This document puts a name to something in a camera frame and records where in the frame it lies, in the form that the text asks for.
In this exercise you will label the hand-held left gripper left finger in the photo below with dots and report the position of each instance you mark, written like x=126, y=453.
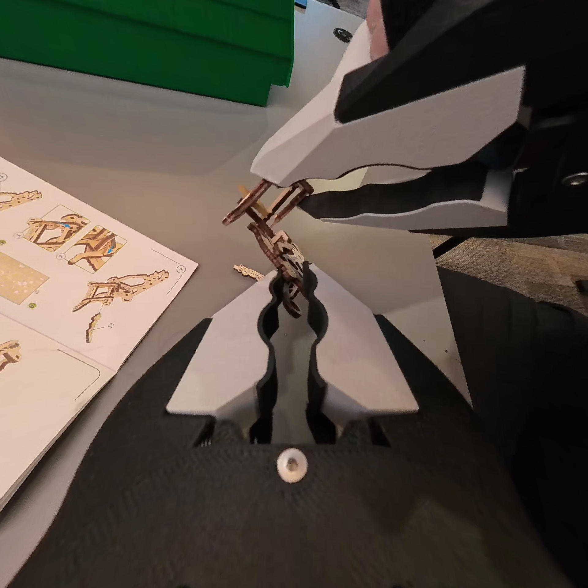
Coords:
x=220, y=363

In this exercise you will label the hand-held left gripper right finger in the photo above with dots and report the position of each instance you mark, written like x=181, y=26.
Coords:
x=363, y=363

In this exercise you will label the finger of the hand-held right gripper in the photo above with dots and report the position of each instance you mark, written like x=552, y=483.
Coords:
x=436, y=213
x=367, y=142

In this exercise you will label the wooden model side frame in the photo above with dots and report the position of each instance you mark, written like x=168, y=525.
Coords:
x=275, y=248

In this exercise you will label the person's right hand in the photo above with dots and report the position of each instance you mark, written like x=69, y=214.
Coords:
x=379, y=32

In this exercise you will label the small wooden pin part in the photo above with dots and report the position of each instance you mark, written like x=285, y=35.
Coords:
x=248, y=272

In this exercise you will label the black table grommet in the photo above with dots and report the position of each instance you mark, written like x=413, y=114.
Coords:
x=342, y=36

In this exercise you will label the open assembly instruction booklet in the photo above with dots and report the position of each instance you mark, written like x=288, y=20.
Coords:
x=46, y=367

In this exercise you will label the green plastic bin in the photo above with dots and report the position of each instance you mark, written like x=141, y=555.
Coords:
x=138, y=41

